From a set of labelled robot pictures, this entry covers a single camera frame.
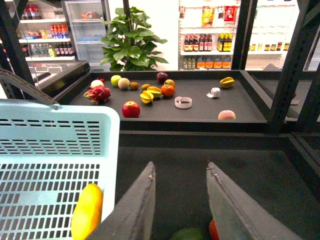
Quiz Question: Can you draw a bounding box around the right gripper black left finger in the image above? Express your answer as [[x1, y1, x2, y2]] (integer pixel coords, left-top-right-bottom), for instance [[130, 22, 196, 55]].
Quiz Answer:
[[87, 161, 156, 240]]

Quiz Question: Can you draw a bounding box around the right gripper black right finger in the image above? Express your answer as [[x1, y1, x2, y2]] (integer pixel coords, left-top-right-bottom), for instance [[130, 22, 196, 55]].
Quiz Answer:
[[206, 162, 301, 240]]

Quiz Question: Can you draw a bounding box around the yellow mango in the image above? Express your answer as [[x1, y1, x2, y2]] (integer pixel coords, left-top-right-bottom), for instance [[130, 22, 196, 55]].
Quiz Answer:
[[71, 183, 103, 240]]

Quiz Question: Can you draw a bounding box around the light blue plastic basket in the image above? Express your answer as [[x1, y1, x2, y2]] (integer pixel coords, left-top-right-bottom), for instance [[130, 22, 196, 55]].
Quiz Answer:
[[0, 99, 120, 240]]

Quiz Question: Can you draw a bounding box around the grey basket handle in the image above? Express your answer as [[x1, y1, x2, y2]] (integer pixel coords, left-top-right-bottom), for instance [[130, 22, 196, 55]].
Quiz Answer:
[[0, 68, 62, 110]]

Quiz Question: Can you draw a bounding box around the green red mango small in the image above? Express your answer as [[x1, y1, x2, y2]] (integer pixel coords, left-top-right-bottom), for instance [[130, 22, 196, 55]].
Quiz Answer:
[[164, 79, 176, 88]]

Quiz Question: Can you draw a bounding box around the green avocado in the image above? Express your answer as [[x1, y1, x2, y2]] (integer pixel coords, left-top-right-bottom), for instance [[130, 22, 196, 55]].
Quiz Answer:
[[169, 227, 206, 240]]

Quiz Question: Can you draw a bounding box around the peach at tray front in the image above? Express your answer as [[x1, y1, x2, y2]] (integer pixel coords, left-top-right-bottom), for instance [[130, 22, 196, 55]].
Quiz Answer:
[[218, 110, 236, 120]]

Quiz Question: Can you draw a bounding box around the red apple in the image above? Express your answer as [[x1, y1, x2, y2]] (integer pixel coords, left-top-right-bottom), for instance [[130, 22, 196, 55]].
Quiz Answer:
[[122, 101, 141, 118]]

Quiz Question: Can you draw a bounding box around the yellow starfruit pair front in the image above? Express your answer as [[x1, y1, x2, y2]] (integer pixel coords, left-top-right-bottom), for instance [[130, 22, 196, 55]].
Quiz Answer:
[[140, 90, 154, 104]]

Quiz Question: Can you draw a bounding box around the black fruit display tray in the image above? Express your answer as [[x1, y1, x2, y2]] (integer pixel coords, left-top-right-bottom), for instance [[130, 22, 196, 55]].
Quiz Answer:
[[56, 70, 272, 133]]

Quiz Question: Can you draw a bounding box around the pink dragon fruit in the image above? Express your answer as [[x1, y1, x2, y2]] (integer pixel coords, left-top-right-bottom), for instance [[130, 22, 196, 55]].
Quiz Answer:
[[83, 85, 111, 104]]

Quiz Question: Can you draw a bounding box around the brown kiwi right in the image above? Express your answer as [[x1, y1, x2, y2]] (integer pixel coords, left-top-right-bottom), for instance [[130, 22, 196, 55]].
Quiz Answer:
[[141, 83, 151, 91]]

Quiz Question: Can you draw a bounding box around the brown kiwi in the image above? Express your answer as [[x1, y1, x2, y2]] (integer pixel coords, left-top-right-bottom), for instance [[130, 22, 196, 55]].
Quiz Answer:
[[141, 83, 151, 91], [129, 81, 139, 91]]

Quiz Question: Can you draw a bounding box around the orange persimmon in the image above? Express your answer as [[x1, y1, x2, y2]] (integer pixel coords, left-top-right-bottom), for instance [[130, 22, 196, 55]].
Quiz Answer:
[[160, 84, 175, 97]]

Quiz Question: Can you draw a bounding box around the brown kiwi left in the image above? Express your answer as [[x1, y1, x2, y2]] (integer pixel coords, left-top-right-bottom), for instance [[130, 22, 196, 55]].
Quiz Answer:
[[129, 81, 139, 91]]

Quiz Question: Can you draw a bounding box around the yellow starfruit far right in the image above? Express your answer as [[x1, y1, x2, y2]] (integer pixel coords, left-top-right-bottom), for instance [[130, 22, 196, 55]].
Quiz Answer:
[[220, 77, 235, 89]]

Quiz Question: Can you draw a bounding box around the peach near green apple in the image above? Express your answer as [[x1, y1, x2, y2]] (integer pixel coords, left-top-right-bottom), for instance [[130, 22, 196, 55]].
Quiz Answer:
[[117, 77, 130, 90]]

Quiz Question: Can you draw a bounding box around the green apple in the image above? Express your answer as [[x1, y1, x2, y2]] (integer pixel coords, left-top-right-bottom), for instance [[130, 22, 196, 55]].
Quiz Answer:
[[110, 74, 122, 87]]

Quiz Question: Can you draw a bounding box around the white onion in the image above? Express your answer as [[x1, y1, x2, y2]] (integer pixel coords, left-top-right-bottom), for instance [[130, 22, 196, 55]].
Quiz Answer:
[[90, 79, 105, 89]]

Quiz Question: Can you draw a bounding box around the dark purple fruit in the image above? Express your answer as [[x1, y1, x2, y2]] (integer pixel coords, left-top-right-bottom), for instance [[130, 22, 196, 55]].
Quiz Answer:
[[156, 72, 168, 84]]

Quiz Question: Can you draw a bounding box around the glass top freezer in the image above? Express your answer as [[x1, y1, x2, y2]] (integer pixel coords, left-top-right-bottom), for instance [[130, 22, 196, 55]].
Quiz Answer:
[[27, 60, 90, 97]]

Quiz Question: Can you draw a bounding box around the green potted plant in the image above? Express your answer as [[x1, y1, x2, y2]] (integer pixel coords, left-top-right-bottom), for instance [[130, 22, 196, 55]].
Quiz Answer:
[[100, 6, 168, 72]]

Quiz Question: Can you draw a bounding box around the white tape ring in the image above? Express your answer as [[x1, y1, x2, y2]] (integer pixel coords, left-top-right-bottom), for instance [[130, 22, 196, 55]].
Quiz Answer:
[[174, 96, 193, 110]]

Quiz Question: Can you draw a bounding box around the black shelf upright post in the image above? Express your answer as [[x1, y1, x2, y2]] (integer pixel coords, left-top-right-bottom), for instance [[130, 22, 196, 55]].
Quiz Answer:
[[0, 0, 35, 85]]

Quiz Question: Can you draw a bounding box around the hanging purple cable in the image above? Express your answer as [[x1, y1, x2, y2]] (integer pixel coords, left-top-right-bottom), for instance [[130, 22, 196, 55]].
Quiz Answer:
[[13, 0, 42, 91]]

